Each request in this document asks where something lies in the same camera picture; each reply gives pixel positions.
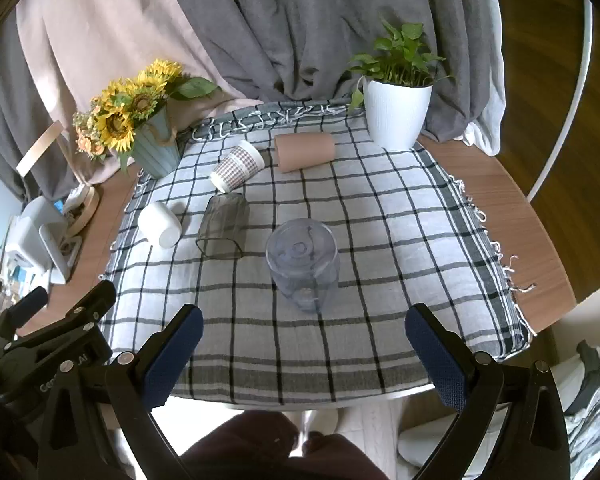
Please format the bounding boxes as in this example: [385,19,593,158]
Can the green plant in white pot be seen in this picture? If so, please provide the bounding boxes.
[346,17,454,150]

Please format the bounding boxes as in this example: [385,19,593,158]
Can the person's brown trousers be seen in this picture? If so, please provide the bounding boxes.
[180,409,397,480]

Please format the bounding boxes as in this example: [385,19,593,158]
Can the white curved pole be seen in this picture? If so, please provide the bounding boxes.
[527,0,595,202]

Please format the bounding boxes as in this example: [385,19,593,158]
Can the grey clothes pile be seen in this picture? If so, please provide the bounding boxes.
[564,339,600,477]

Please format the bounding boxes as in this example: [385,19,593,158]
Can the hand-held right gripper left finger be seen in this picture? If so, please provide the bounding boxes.
[37,304,204,480]

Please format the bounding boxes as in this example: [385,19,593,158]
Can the smoked grey glass cup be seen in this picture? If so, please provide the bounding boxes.
[195,193,251,261]

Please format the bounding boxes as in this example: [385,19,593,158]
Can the patterned paper cup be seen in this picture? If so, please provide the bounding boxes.
[209,140,266,194]

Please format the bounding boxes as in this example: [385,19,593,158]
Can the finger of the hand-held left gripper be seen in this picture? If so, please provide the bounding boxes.
[0,286,49,334]
[9,280,117,362]

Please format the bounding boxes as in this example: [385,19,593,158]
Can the grey curtain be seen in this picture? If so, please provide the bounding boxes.
[155,0,506,157]
[0,10,83,202]

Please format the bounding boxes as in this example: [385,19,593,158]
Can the clear glass cup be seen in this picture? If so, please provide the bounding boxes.
[265,218,341,314]

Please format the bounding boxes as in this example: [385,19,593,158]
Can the white appliance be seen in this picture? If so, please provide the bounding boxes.
[0,195,79,286]

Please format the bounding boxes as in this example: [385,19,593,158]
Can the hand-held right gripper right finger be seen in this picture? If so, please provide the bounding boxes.
[405,303,574,480]

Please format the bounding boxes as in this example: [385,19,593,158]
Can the white cup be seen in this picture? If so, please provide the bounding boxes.
[137,201,182,249]

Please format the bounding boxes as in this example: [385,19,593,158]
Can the tan cup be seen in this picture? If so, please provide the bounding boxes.
[273,132,337,175]

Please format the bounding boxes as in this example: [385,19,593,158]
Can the checked tablecloth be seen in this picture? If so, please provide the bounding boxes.
[99,101,537,407]

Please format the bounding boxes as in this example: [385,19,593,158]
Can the sunflower bouquet in teal pot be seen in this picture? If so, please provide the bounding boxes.
[72,59,222,180]

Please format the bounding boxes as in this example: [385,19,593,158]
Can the beige curtain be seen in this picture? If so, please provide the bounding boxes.
[15,0,261,187]

